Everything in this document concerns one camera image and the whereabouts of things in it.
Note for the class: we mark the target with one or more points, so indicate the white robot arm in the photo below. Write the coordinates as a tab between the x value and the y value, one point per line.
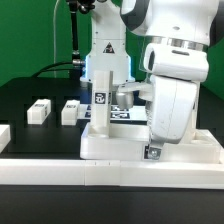
177	33

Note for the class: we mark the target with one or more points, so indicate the white left fence piece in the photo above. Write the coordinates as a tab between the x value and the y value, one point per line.
5	136

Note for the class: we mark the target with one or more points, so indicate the white desk top tray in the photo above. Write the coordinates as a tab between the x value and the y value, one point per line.
130	143

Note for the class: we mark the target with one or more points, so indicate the white front fence wall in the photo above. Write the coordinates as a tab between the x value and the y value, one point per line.
111	173

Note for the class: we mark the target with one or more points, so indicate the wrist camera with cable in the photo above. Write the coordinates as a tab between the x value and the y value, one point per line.
125	93

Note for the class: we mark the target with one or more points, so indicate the fiducial marker sheet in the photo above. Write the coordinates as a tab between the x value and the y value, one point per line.
136	113

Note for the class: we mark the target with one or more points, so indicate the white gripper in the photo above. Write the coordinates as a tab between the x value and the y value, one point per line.
175	73

